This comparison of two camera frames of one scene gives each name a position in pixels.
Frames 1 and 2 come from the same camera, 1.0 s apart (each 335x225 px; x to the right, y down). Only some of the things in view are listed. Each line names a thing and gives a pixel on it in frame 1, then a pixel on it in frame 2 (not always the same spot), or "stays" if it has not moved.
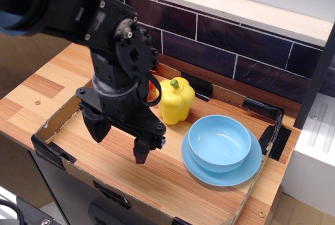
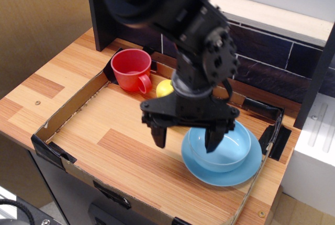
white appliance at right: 310,177 stays
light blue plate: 241,175 stays
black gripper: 124,105 -> 181,109
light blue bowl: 219,143 stays
